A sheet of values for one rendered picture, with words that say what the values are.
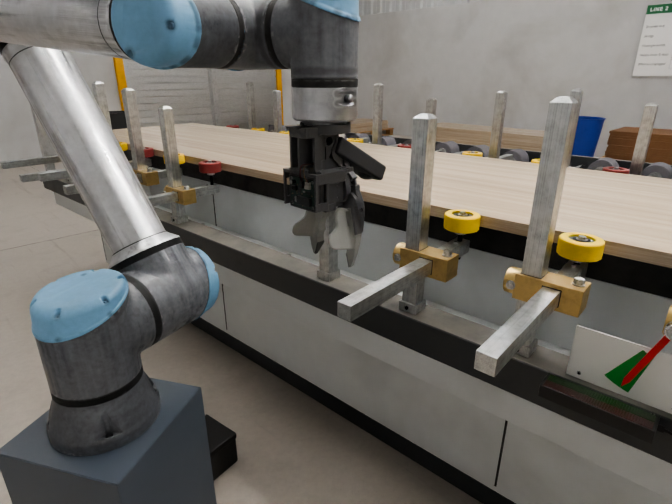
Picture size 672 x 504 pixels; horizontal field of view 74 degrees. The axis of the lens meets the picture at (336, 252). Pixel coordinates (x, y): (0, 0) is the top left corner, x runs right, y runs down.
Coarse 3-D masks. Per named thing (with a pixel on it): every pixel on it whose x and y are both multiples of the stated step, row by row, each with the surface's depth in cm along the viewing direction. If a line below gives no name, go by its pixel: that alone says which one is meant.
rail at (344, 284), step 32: (192, 224) 162; (224, 256) 144; (256, 256) 133; (288, 256) 133; (288, 288) 126; (320, 288) 117; (352, 288) 113; (384, 320) 105; (416, 320) 99; (448, 320) 98; (448, 352) 95; (544, 352) 87; (512, 384) 87; (576, 416) 80; (640, 448) 74
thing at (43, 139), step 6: (36, 120) 234; (36, 126) 236; (42, 132) 237; (42, 138) 238; (48, 138) 240; (42, 144) 238; (48, 144) 240; (42, 150) 240; (48, 150) 241; (42, 156) 243; (48, 168) 243; (54, 168) 245
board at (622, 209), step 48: (144, 144) 210; (192, 144) 210; (240, 144) 210; (288, 144) 210; (384, 192) 124; (432, 192) 124; (480, 192) 124; (528, 192) 124; (576, 192) 124; (624, 192) 124; (624, 240) 88
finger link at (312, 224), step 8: (304, 216) 69; (312, 216) 70; (320, 216) 70; (296, 224) 69; (304, 224) 70; (312, 224) 71; (320, 224) 71; (296, 232) 70; (304, 232) 71; (312, 232) 72; (320, 232) 72; (312, 240) 73; (320, 240) 73; (312, 248) 74
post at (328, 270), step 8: (336, 208) 112; (328, 216) 111; (328, 224) 112; (328, 232) 112; (320, 248) 116; (328, 248) 114; (320, 256) 117; (328, 256) 115; (336, 256) 117; (320, 264) 118; (328, 264) 116; (336, 264) 118; (320, 272) 118; (328, 272) 116; (336, 272) 118; (328, 280) 117
